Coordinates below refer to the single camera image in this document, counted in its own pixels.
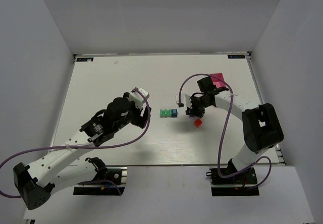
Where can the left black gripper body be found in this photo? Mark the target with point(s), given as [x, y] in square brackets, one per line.
[142, 116]

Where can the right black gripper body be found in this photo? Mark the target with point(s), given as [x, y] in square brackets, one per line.
[194, 107]

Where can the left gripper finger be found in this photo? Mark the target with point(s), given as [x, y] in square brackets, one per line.
[139, 122]
[146, 116]

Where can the red cube block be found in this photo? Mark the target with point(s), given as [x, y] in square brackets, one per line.
[198, 123]

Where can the green ridged block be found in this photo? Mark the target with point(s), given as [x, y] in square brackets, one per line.
[165, 113]

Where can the small dark blue cube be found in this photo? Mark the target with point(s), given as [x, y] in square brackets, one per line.
[174, 113]

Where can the pink plastic box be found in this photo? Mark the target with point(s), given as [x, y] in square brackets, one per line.
[218, 80]

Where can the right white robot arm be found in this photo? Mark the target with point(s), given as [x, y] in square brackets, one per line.
[261, 127]

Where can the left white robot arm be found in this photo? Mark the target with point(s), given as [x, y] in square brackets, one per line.
[38, 180]

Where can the right blue logo sticker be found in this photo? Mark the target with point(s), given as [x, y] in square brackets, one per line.
[236, 56]

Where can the blue logo sticker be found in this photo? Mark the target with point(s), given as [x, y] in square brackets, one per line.
[84, 59]
[236, 56]

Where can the left blue logo sticker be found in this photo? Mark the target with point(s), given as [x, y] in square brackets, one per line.
[84, 59]

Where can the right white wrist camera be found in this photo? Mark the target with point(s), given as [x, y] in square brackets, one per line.
[183, 100]

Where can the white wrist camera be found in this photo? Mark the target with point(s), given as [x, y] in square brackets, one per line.
[183, 100]
[138, 98]

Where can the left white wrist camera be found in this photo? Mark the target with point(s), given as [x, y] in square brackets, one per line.
[138, 98]

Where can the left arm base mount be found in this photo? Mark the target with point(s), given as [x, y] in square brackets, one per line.
[107, 181]

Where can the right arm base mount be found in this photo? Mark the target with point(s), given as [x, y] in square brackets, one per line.
[239, 185]

